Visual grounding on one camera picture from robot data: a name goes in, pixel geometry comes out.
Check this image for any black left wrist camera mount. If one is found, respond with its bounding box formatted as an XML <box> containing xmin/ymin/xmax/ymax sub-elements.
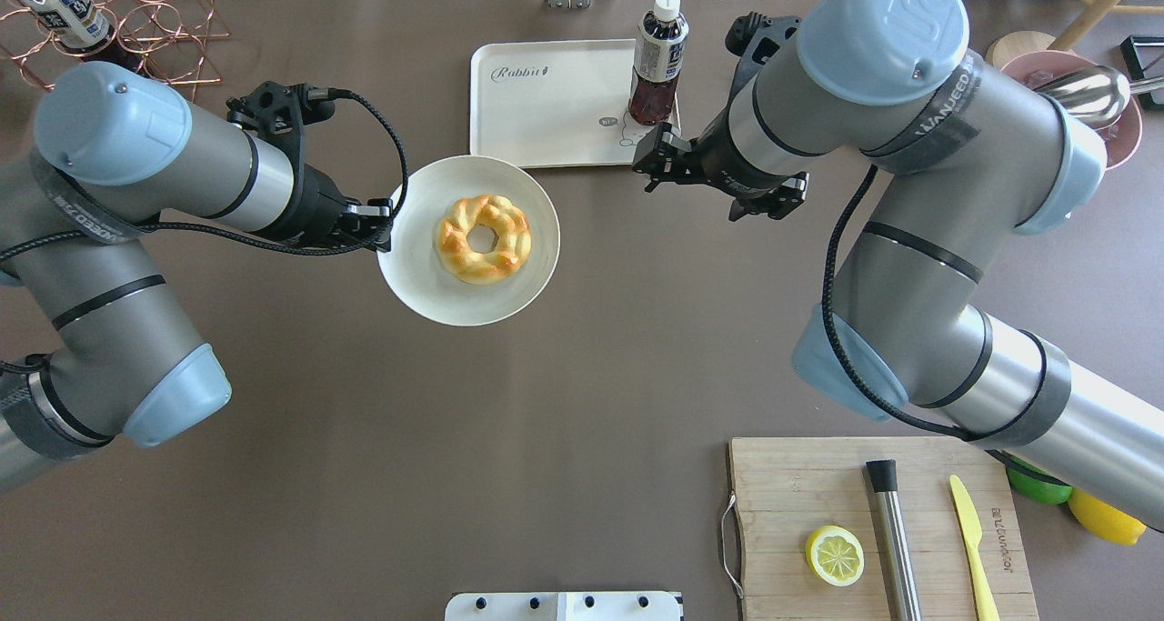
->
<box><xmin>226</xmin><ymin>81</ymin><xmax>342</xmax><ymax>170</ymax></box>

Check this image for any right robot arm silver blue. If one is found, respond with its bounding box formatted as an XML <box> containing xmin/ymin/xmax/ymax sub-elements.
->
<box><xmin>633</xmin><ymin>0</ymin><xmax>1163</xmax><ymax>529</ymax></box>

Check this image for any white camera post base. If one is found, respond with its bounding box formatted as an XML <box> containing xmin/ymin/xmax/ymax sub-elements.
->
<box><xmin>443</xmin><ymin>588</ymin><xmax>684</xmax><ymax>620</ymax></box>

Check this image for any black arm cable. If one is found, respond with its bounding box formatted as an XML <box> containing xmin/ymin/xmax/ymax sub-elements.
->
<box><xmin>0</xmin><ymin>88</ymin><xmax>410</xmax><ymax>376</ymax></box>
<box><xmin>819</xmin><ymin>165</ymin><xmax>1029</xmax><ymax>444</ymax></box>

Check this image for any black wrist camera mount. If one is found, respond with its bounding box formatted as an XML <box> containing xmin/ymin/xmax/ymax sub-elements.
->
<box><xmin>724</xmin><ymin>12</ymin><xmax>801</xmax><ymax>102</ymax></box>
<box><xmin>226</xmin><ymin>81</ymin><xmax>342</xmax><ymax>170</ymax></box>

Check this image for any glazed twisted donut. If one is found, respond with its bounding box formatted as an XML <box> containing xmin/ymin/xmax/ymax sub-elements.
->
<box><xmin>434</xmin><ymin>195</ymin><xmax>533</xmax><ymax>285</ymax></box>

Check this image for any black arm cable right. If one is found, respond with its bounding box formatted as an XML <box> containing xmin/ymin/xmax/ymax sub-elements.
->
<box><xmin>819</xmin><ymin>165</ymin><xmax>1029</xmax><ymax>444</ymax></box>

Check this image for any steel ice scoop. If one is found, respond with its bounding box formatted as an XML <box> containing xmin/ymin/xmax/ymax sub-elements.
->
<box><xmin>1034</xmin><ymin>65</ymin><xmax>1163</xmax><ymax>131</ymax></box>

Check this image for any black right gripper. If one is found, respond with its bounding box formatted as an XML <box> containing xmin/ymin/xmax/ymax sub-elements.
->
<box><xmin>631</xmin><ymin>112</ymin><xmax>808</xmax><ymax>222</ymax></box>

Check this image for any green lime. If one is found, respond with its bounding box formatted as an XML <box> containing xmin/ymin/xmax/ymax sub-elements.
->
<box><xmin>1006</xmin><ymin>466</ymin><xmax>1074</xmax><ymax>506</ymax></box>

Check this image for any yellow plastic knife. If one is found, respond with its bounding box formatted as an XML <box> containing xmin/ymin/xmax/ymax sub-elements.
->
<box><xmin>947</xmin><ymin>474</ymin><xmax>1001</xmax><ymax>621</ymax></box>

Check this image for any half lemon slice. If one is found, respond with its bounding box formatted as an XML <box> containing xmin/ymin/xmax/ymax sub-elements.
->
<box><xmin>804</xmin><ymin>524</ymin><xmax>865</xmax><ymax>586</ymax></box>

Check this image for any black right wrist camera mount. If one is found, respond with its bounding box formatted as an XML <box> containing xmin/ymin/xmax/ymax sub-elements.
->
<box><xmin>724</xmin><ymin>12</ymin><xmax>801</xmax><ymax>102</ymax></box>

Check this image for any racked tea bottle upper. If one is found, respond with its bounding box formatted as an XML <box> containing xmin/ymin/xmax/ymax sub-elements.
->
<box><xmin>20</xmin><ymin>0</ymin><xmax>142</xmax><ymax>73</ymax></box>

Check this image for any steel black-tipped rod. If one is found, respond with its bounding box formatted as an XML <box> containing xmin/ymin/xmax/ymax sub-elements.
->
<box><xmin>865</xmin><ymin>459</ymin><xmax>923</xmax><ymax>620</ymax></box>

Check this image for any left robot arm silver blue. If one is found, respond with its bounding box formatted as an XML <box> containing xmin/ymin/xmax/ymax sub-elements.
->
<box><xmin>3</xmin><ymin>62</ymin><xmax>405</xmax><ymax>491</ymax></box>

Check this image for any standing dark tea bottle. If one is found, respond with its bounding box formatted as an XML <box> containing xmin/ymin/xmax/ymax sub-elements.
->
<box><xmin>627</xmin><ymin>0</ymin><xmax>689</xmax><ymax>126</ymax></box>

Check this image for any wooden mug tree stand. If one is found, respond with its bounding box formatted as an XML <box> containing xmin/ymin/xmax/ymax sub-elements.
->
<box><xmin>986</xmin><ymin>0</ymin><xmax>1163</xmax><ymax>67</ymax></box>

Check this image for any pink ice bowl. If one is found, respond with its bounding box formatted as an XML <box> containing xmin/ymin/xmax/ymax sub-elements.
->
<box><xmin>1001</xmin><ymin>50</ymin><xmax>1142</xmax><ymax>170</ymax></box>

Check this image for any yellow lemon near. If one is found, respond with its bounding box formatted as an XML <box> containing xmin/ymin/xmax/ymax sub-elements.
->
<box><xmin>1066</xmin><ymin>488</ymin><xmax>1148</xmax><ymax>547</ymax></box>

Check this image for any wooden cutting board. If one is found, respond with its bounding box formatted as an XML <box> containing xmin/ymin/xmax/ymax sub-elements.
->
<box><xmin>721</xmin><ymin>436</ymin><xmax>1039</xmax><ymax>621</ymax></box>

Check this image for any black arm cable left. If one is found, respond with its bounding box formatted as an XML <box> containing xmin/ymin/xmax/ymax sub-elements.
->
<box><xmin>0</xmin><ymin>88</ymin><xmax>410</xmax><ymax>376</ymax></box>

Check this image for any copper wire bottle rack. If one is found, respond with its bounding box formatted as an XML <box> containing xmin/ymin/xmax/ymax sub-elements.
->
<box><xmin>3</xmin><ymin>0</ymin><xmax>232</xmax><ymax>102</ymax></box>

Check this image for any white round plate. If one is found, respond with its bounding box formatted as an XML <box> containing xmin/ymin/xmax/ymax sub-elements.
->
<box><xmin>377</xmin><ymin>155</ymin><xmax>560</xmax><ymax>326</ymax></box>

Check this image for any cream rabbit tray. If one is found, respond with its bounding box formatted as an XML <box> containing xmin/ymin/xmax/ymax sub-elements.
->
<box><xmin>468</xmin><ymin>38</ymin><xmax>651</xmax><ymax>169</ymax></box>

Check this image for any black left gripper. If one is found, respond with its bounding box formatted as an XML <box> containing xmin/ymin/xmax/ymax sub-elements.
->
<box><xmin>278</xmin><ymin>165</ymin><xmax>393</xmax><ymax>254</ymax></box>

